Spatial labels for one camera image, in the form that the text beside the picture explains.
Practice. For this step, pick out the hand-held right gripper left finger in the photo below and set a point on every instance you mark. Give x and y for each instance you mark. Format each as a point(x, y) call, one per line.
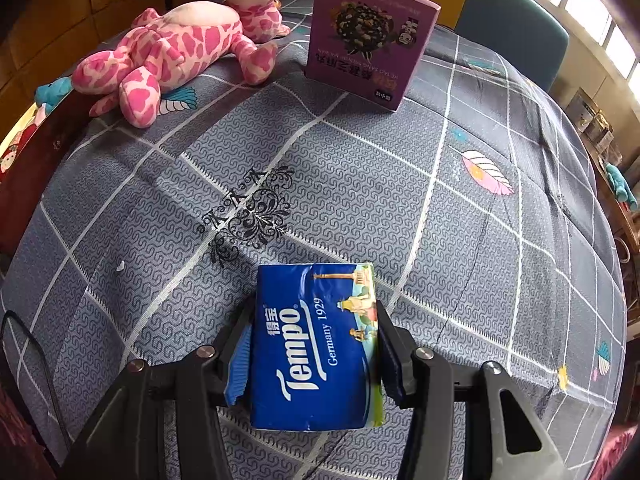
point(239, 370)

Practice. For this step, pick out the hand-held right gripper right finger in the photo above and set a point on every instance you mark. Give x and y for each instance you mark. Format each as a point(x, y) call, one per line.
point(391, 360)

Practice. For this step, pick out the blue tissue pack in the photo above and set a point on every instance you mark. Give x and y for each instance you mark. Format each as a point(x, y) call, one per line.
point(310, 340)

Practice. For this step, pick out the blue teddy bear pink dress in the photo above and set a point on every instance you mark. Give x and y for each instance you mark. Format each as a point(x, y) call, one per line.
point(52, 91)

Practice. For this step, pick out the patterned red clothing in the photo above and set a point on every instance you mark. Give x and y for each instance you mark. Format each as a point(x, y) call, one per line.
point(20, 435)

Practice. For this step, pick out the wooden side desk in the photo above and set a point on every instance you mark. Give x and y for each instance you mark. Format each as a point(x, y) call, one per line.
point(620, 230)

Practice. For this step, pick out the teal plush toy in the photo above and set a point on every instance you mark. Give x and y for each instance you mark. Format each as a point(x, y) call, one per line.
point(620, 180)

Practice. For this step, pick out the purple cardboard box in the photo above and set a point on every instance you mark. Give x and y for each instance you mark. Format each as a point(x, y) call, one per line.
point(365, 35)

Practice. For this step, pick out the pink spotted plush toy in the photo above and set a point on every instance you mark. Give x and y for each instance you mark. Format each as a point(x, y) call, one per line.
point(170, 45)

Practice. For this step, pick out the grey yellow blue headboard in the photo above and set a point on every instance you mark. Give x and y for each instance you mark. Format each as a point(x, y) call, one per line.
point(500, 20)

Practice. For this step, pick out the wooden wardrobe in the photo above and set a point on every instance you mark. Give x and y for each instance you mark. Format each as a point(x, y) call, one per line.
point(75, 0)

